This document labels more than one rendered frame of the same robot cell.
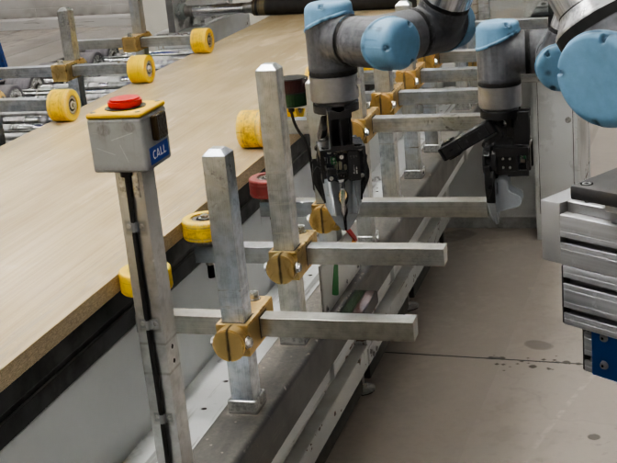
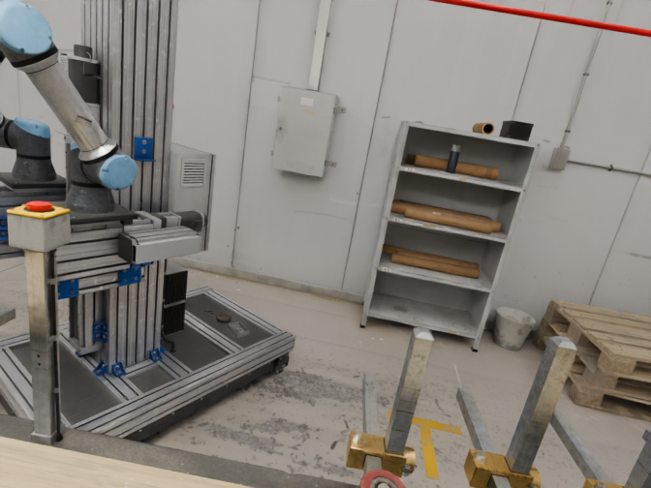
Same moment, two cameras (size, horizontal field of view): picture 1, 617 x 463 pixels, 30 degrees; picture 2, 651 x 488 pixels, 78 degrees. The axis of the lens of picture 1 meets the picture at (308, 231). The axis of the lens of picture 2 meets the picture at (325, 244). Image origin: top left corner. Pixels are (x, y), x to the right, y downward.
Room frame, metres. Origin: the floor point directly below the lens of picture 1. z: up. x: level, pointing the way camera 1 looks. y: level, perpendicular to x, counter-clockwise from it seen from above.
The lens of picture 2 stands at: (1.02, 1.03, 1.46)
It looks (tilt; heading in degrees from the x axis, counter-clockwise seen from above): 17 degrees down; 253
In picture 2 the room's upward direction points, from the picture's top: 10 degrees clockwise
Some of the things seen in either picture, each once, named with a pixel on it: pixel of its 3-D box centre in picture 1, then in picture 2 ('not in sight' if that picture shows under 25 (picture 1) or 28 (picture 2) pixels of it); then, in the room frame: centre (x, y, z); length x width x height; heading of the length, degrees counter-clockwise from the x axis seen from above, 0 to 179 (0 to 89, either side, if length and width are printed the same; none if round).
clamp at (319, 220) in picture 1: (330, 209); not in sight; (2.07, -0.04, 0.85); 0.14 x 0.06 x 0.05; 162
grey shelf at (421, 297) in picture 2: not in sight; (438, 235); (-0.64, -1.61, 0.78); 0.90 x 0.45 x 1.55; 159
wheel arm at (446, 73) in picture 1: (414, 74); not in sight; (2.79, -0.29, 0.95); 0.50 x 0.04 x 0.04; 72
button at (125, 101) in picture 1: (125, 105); (39, 207); (1.32, 0.20, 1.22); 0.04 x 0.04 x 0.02
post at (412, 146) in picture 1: (409, 100); not in sight; (2.76, -0.28, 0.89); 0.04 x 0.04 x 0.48; 72
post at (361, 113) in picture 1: (357, 134); not in sight; (2.28, -0.12, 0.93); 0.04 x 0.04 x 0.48; 72
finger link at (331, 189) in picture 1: (334, 206); not in sight; (1.75, -0.05, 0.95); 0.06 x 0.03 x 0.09; 3
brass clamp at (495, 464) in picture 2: not in sight; (502, 472); (0.40, 0.50, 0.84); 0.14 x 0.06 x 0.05; 162
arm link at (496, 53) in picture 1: (499, 52); not in sight; (1.98, -0.36, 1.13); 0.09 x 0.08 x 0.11; 78
